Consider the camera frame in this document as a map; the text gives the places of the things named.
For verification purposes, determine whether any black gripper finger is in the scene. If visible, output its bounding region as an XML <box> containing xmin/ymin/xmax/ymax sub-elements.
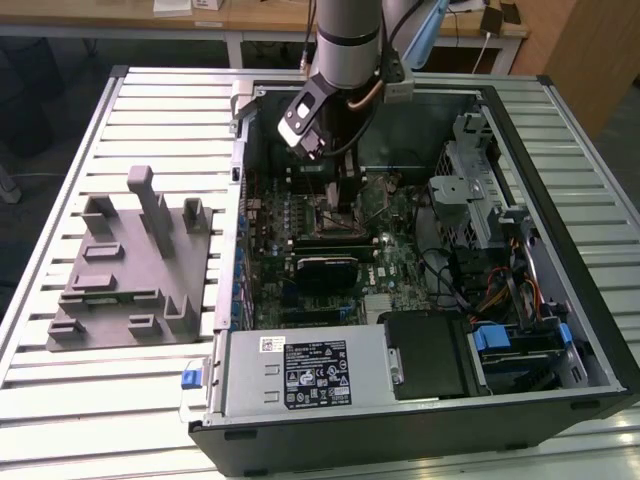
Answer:
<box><xmin>338</xmin><ymin>149</ymin><xmax>362</xmax><ymax>215</ymax></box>

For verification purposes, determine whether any metal socket cover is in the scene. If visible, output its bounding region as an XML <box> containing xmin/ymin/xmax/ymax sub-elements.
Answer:
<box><xmin>362</xmin><ymin>172</ymin><xmax>397</xmax><ymax>227</ymax></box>

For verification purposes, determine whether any CPU socket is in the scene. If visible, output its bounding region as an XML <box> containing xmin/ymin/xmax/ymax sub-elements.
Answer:
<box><xmin>312</xmin><ymin>199</ymin><xmax>365</xmax><ymax>236</ymax></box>

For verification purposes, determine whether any black RAM slot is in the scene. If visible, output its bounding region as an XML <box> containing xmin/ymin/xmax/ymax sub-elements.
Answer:
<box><xmin>287</xmin><ymin>169</ymin><xmax>369</xmax><ymax>177</ymax></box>
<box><xmin>287</xmin><ymin>179</ymin><xmax>369</xmax><ymax>187</ymax></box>
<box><xmin>293</xmin><ymin>247</ymin><xmax>376</xmax><ymax>261</ymax></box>
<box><xmin>287</xmin><ymin>174</ymin><xmax>369</xmax><ymax>182</ymax></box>
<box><xmin>287</xmin><ymin>184</ymin><xmax>369</xmax><ymax>194</ymax></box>
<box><xmin>293</xmin><ymin>237</ymin><xmax>375</xmax><ymax>250</ymax></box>

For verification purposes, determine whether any black graphics card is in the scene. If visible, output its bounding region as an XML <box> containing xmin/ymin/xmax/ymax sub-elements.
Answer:
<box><xmin>294</xmin><ymin>255</ymin><xmax>360</xmax><ymax>292</ymax></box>

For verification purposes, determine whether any silver drive cage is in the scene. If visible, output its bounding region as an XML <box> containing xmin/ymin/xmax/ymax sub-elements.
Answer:
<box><xmin>427</xmin><ymin>112</ymin><xmax>506</xmax><ymax>251</ymax></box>

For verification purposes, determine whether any green motherboard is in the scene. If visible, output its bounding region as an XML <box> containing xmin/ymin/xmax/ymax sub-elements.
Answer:
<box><xmin>242</xmin><ymin>172</ymin><xmax>451</xmax><ymax>331</ymax></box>

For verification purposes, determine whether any silver finned heatsink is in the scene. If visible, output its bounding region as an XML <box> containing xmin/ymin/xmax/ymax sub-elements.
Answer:
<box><xmin>364</xmin><ymin>294</ymin><xmax>396</xmax><ymax>326</ymax></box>

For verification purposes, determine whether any black plastic shroud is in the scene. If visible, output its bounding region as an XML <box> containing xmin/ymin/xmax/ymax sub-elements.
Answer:
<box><xmin>382</xmin><ymin>309</ymin><xmax>489</xmax><ymax>401</ymax></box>

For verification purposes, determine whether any black power supply label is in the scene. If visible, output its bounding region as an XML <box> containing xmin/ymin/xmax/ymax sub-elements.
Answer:
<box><xmin>282</xmin><ymin>339</ymin><xmax>353</xmax><ymax>411</ymax></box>

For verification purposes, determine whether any blue disk carrier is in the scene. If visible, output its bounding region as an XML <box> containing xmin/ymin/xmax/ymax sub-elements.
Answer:
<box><xmin>472</xmin><ymin>323</ymin><xmax>512</xmax><ymax>355</ymax></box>

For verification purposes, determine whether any white cardboard box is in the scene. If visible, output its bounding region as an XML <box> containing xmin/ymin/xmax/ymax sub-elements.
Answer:
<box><xmin>152</xmin><ymin>0</ymin><xmax>194</xmax><ymax>15</ymax></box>

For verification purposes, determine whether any silver power supply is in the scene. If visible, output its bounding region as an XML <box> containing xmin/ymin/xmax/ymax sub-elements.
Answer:
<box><xmin>219</xmin><ymin>327</ymin><xmax>396</xmax><ymax>419</ymax></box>

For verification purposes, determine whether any grey parts rack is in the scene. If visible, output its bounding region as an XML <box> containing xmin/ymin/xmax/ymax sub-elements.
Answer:
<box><xmin>45</xmin><ymin>164</ymin><xmax>215</xmax><ymax>352</ymax></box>

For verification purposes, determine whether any wooden cabinet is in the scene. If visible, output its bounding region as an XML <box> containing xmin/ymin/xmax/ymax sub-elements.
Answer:
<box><xmin>509</xmin><ymin>0</ymin><xmax>640</xmax><ymax>139</ymax></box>

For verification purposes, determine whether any black disk bay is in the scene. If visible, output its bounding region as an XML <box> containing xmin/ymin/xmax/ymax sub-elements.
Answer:
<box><xmin>467</xmin><ymin>319</ymin><xmax>594</xmax><ymax>397</ymax></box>

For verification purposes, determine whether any black open PC case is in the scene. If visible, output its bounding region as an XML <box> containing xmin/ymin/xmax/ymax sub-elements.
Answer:
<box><xmin>178</xmin><ymin>74</ymin><xmax>640</xmax><ymax>479</ymax></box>

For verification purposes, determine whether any wooden desk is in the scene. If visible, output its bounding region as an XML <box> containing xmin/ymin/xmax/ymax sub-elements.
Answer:
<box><xmin>0</xmin><ymin>0</ymin><xmax>531</xmax><ymax>76</ymax></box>

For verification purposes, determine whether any green RAM stick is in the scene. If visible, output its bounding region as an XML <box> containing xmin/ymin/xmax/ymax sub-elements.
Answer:
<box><xmin>79</xmin><ymin>291</ymin><xmax>164</xmax><ymax>305</ymax></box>

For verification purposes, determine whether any black cable copper plug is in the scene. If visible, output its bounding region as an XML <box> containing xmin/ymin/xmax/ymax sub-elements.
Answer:
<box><xmin>327</xmin><ymin>79</ymin><xmax>389</xmax><ymax>159</ymax></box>

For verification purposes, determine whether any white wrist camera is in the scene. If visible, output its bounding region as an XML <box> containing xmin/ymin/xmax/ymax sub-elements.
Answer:
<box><xmin>277</xmin><ymin>89</ymin><xmax>332</xmax><ymax>162</ymax></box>

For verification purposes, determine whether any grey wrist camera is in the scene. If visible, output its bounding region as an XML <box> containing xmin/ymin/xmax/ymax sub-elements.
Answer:
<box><xmin>382</xmin><ymin>49</ymin><xmax>417</xmax><ymax>105</ymax></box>

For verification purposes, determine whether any white charging cable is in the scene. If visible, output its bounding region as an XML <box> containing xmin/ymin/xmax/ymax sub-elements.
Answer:
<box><xmin>473</xmin><ymin>28</ymin><xmax>496</xmax><ymax>76</ymax></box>

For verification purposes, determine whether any orange yellow wire bundle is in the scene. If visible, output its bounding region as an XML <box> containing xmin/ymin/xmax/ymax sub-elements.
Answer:
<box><xmin>469</xmin><ymin>267</ymin><xmax>544</xmax><ymax>321</ymax></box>

